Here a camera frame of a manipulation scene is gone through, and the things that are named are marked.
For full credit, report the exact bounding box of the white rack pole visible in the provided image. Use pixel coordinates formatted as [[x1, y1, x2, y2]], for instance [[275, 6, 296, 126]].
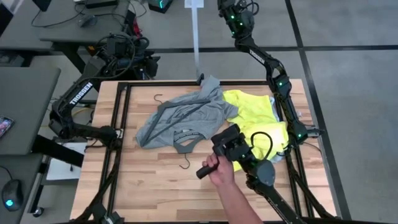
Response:
[[185, 0, 205, 78]]

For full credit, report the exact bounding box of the black computer tower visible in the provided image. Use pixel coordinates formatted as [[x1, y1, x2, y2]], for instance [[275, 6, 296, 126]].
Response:
[[84, 11, 144, 63]]

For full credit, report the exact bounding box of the yellow t-shirt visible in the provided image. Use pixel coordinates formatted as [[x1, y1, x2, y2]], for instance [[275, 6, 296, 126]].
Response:
[[222, 89, 290, 172]]

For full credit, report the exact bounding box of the yellow extension cord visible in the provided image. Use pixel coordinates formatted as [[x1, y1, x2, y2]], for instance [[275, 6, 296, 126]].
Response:
[[40, 107, 94, 128]]

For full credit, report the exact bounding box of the light blue patterned shirt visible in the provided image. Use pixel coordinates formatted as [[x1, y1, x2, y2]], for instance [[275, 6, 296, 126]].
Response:
[[267, 95, 285, 165]]

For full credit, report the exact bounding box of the black monitor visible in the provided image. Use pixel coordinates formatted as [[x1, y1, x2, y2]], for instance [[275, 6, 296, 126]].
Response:
[[30, 0, 52, 12], [0, 2, 14, 37]]

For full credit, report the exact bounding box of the black box on desk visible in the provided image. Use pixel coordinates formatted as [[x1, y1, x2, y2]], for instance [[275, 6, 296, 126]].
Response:
[[84, 0, 119, 9]]

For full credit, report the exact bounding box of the grey computer mouse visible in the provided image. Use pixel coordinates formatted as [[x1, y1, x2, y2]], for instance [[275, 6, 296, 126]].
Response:
[[77, 14, 98, 28]]

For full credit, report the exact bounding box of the person's forearm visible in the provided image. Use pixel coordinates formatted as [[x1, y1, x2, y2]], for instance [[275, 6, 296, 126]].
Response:
[[214, 182, 265, 224]]

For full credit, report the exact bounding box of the black computer mouse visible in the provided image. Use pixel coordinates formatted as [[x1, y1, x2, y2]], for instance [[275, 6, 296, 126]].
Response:
[[1, 179, 24, 212]]

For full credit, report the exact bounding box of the black desk foot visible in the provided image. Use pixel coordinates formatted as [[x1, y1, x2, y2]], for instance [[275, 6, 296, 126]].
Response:
[[30, 134, 85, 168]]

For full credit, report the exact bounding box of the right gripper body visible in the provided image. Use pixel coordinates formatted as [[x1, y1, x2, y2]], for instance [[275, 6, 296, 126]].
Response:
[[217, 0, 246, 16]]

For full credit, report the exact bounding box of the smartphone with colourful screen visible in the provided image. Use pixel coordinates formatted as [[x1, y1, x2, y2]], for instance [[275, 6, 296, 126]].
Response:
[[0, 115, 15, 139]]

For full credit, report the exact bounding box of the dark grey desk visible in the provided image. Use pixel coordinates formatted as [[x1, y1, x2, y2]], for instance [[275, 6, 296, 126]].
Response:
[[39, 0, 131, 44]]

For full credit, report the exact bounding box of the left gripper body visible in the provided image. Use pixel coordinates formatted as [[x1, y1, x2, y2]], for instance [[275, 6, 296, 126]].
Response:
[[110, 46, 147, 81]]

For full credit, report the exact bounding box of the person's hand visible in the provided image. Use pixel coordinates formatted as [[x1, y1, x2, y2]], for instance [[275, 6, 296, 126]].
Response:
[[201, 151, 236, 187]]

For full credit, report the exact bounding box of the black aluminium table frame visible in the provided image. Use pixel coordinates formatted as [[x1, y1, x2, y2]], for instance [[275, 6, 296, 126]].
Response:
[[73, 79, 336, 223]]

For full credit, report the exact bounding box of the black device with cyan light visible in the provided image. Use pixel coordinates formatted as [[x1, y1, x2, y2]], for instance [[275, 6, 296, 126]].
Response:
[[148, 0, 174, 14]]

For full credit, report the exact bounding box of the grey t-shirt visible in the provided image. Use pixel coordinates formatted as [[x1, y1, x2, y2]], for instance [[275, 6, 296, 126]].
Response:
[[136, 75, 239, 155]]

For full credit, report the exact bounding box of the white paper sheet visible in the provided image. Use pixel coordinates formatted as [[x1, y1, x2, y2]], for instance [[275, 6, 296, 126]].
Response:
[[45, 142, 88, 182]]

